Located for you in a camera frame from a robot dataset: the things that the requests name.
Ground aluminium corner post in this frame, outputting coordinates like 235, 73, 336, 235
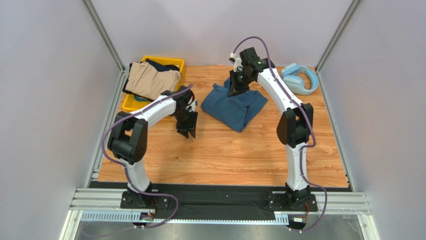
315, 0, 363, 74
81, 0, 125, 73

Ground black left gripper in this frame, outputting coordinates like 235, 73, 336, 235
173, 108, 199, 139

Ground aluminium front frame rail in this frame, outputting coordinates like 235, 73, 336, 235
70, 188, 372, 225

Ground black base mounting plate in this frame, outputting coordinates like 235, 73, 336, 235
89, 181, 319, 221

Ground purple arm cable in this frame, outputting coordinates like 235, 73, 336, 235
232, 35, 328, 233
100, 83, 195, 230

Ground beige folded t-shirt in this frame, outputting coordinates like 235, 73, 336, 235
125, 61, 182, 102

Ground aluminium left corner post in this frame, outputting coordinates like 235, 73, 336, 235
81, 0, 125, 73

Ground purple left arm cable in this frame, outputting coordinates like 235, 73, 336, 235
100, 83, 195, 230

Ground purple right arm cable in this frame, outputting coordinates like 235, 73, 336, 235
232, 35, 328, 233

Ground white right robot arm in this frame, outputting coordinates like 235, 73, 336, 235
227, 47, 313, 210

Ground black folded t-shirt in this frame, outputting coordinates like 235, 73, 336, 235
122, 58, 181, 103

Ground yellow plastic bin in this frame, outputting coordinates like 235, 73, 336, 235
122, 55, 185, 112

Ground blue t-shirt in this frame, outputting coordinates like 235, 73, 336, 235
201, 78, 268, 133

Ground light blue headphones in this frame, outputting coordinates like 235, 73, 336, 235
281, 63, 319, 96

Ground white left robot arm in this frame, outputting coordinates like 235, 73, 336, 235
102, 86, 198, 208

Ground aluminium right corner post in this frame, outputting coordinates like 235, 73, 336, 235
315, 0, 363, 74

